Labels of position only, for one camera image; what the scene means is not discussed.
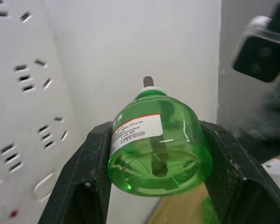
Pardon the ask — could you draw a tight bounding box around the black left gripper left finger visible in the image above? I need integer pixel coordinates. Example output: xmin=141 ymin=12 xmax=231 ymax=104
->
xmin=38 ymin=120 xmax=114 ymax=224

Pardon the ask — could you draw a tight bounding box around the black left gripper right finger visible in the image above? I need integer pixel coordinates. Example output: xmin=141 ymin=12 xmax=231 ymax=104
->
xmin=199 ymin=120 xmax=280 ymax=224

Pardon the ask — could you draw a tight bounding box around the white mosquito repellent heater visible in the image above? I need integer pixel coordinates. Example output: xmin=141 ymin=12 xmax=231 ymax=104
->
xmin=261 ymin=158 xmax=280 ymax=191

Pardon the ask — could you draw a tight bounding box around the green liquid bottle white label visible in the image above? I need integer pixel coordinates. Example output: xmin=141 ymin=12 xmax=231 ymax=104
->
xmin=107 ymin=76 xmax=213 ymax=198

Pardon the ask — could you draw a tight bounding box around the white power strip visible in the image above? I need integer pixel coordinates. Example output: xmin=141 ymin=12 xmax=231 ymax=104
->
xmin=0 ymin=0 xmax=88 ymax=224

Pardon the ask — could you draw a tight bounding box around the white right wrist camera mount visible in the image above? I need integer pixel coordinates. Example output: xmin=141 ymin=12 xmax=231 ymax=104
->
xmin=232 ymin=15 xmax=280 ymax=84

